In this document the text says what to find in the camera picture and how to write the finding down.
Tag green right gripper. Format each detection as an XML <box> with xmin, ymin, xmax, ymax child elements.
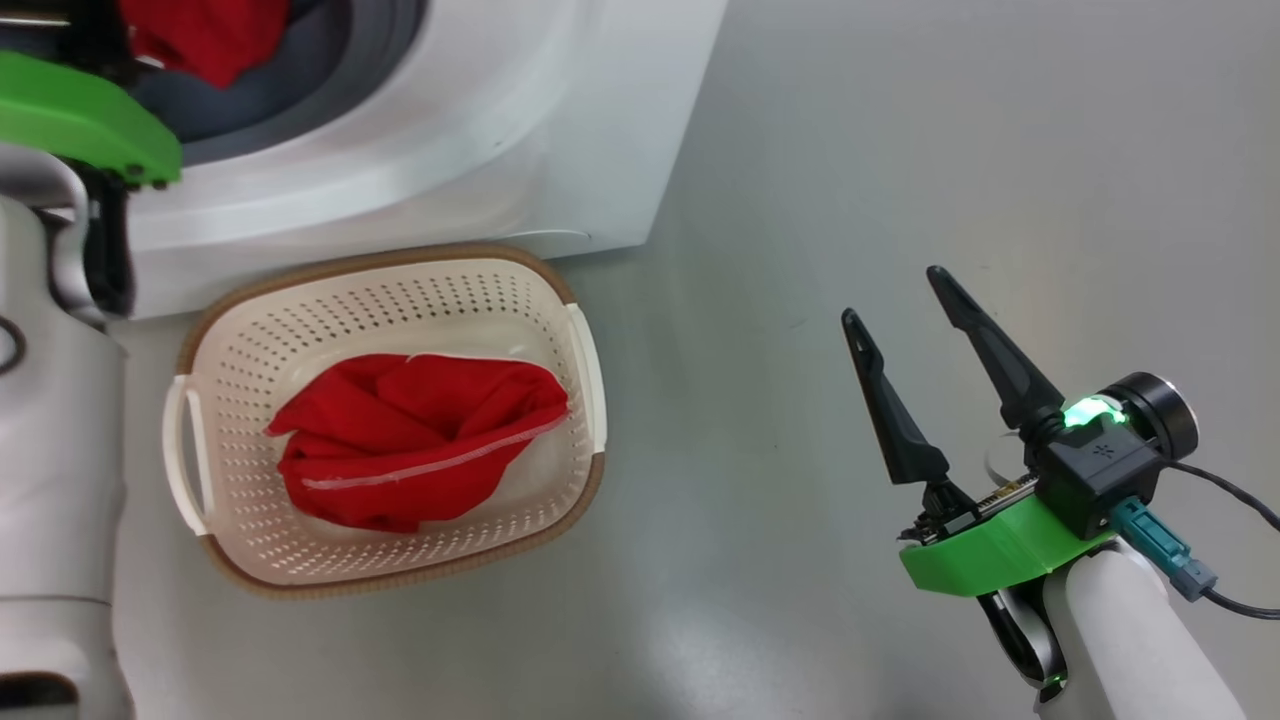
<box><xmin>841</xmin><ymin>265</ymin><xmax>1116</xmax><ymax>701</ymax></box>

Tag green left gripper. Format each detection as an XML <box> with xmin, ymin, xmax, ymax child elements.
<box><xmin>0</xmin><ymin>0</ymin><xmax>183</xmax><ymax>189</ymax></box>

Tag red and white printed jersey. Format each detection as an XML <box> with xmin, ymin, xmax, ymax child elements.
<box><xmin>117</xmin><ymin>0</ymin><xmax>293</xmax><ymax>90</ymax></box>

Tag red shorts with white piping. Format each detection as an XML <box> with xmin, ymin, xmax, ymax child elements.
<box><xmin>266</xmin><ymin>352</ymin><xmax>571</xmax><ymax>534</ymax></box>

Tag cream basket with brown rim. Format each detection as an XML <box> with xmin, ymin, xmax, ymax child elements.
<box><xmin>162</xmin><ymin>243</ymin><xmax>608</xmax><ymax>599</ymax></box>

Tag white front-load washing machine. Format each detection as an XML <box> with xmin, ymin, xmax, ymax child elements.
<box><xmin>0</xmin><ymin>0</ymin><xmax>729</xmax><ymax>321</ymax></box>

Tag teal right camera connector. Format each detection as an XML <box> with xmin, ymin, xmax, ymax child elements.
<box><xmin>1110</xmin><ymin>497</ymin><xmax>1219</xmax><ymax>601</ymax></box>

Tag black right camera cable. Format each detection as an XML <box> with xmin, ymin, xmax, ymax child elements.
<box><xmin>1165</xmin><ymin>460</ymin><xmax>1280</xmax><ymax>621</ymax></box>

